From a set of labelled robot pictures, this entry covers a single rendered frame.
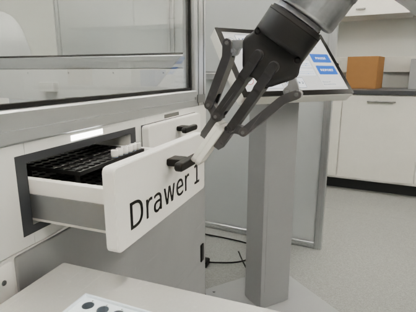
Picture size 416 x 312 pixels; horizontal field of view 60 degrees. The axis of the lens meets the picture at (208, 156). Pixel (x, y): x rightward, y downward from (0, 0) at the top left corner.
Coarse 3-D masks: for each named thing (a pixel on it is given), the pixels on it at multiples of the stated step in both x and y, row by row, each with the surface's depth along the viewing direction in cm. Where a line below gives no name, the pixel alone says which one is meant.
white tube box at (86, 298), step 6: (84, 294) 40; (78, 300) 39; (84, 300) 39; (90, 300) 39; (96, 300) 39; (102, 300) 39; (108, 300) 39; (72, 306) 38; (78, 306) 38; (84, 306) 39; (90, 306) 39; (96, 306) 38; (102, 306) 38; (108, 306) 38; (114, 306) 38; (120, 306) 38; (126, 306) 38; (132, 306) 38
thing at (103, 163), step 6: (138, 150) 65; (120, 156) 61; (126, 156) 62; (96, 162) 56; (102, 162) 56; (108, 162) 57; (114, 162) 58; (78, 168) 53; (84, 168) 54; (90, 168) 53; (96, 168) 54; (72, 174) 52; (78, 174) 51; (84, 174) 52
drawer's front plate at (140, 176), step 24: (168, 144) 56; (192, 144) 63; (120, 168) 43; (144, 168) 48; (168, 168) 55; (192, 168) 64; (120, 192) 43; (144, 192) 49; (192, 192) 65; (120, 216) 44; (144, 216) 49; (120, 240) 44
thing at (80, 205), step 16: (32, 192) 50; (48, 192) 49; (64, 192) 48; (80, 192) 47; (96, 192) 46; (32, 208) 50; (48, 208) 49; (64, 208) 48; (80, 208) 47; (96, 208) 46; (64, 224) 49; (80, 224) 48; (96, 224) 47
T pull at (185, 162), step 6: (174, 156) 56; (180, 156) 56; (192, 156) 55; (168, 162) 54; (174, 162) 54; (180, 162) 51; (186, 162) 53; (192, 162) 54; (180, 168) 51; (186, 168) 53
